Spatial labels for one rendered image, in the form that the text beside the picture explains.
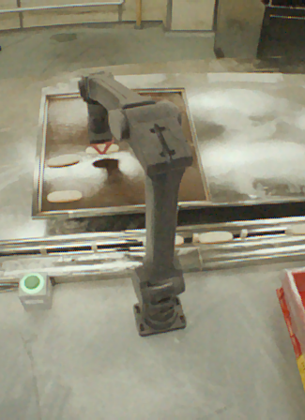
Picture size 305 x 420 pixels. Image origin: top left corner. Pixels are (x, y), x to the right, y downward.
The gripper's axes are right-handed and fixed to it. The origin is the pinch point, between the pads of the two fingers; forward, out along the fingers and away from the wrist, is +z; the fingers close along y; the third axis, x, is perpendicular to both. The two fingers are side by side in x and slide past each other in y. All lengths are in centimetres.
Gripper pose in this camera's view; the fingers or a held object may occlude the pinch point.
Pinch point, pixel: (101, 147)
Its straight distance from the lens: 118.5
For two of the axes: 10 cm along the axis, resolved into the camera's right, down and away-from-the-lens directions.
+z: -0.5, 5.3, 8.5
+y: 1.9, 8.4, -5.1
